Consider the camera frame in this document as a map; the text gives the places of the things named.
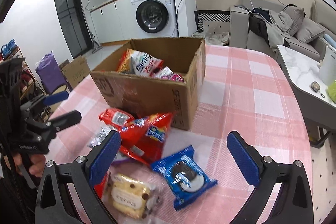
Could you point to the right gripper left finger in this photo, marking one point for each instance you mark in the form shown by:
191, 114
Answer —
54, 201

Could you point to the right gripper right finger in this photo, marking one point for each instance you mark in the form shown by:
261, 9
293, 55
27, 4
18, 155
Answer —
293, 202

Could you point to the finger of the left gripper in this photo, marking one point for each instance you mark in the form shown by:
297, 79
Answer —
55, 125
38, 103

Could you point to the small red snack packet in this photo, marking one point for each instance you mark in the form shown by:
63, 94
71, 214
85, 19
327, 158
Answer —
115, 117

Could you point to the purple snack bag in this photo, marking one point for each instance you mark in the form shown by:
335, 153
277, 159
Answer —
120, 158

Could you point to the yellow cracker packet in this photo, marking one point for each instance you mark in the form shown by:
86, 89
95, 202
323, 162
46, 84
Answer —
134, 198

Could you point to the white red noodle snack bag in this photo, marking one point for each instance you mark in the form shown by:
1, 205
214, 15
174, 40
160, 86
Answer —
138, 63

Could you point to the red blue-label chip bag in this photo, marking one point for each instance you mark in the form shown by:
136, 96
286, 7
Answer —
143, 139

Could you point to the blue Oreo packet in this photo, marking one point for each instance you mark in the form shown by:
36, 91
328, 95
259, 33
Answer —
184, 177

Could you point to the red white balloon bag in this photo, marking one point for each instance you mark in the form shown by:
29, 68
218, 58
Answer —
99, 188

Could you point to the person's left hand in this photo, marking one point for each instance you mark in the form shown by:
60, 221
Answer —
38, 164

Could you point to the shoe rack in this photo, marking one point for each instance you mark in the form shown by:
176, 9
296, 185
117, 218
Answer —
16, 74

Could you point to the cardboard box on floor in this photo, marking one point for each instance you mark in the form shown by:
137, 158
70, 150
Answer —
76, 71

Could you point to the white kitchen cabinets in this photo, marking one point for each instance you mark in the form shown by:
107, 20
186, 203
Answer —
115, 21

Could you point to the SF cardboard box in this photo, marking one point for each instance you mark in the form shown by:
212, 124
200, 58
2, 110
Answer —
143, 96

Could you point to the marble coffee table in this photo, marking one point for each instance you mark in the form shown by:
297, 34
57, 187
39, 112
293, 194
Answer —
300, 71

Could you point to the metal tea infuser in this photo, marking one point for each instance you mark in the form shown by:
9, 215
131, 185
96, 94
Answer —
316, 88

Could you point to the green mug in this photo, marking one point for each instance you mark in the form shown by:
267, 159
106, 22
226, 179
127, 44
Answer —
331, 91

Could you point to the silver yellow snack bag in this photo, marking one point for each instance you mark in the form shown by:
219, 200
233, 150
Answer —
167, 74

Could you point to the white washing machine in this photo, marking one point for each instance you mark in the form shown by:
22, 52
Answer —
154, 18

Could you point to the white electric kettle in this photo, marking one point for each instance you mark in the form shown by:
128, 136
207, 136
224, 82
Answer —
327, 70

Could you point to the grey sofa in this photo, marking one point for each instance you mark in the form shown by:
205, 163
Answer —
242, 37

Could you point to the black patterned pet fence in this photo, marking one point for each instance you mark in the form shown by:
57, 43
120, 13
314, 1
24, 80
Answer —
212, 20

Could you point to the grey cushion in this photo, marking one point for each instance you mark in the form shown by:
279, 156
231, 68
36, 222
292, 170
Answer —
309, 31

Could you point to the dark clothes on sofa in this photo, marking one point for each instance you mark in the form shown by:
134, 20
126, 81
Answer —
272, 26

